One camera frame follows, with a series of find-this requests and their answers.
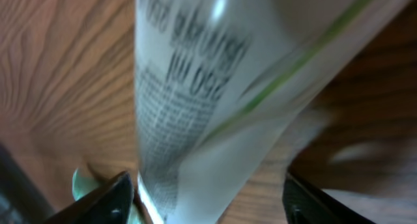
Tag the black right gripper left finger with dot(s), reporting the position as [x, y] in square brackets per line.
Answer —
[108, 204]

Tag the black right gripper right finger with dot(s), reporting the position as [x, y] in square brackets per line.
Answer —
[306, 204]

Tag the mint green wipes pack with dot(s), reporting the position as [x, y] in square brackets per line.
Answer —
[83, 184]

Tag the white tube gold cap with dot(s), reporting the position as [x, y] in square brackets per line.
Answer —
[217, 82]

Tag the grey plastic basket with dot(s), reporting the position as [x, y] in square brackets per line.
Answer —
[21, 201]

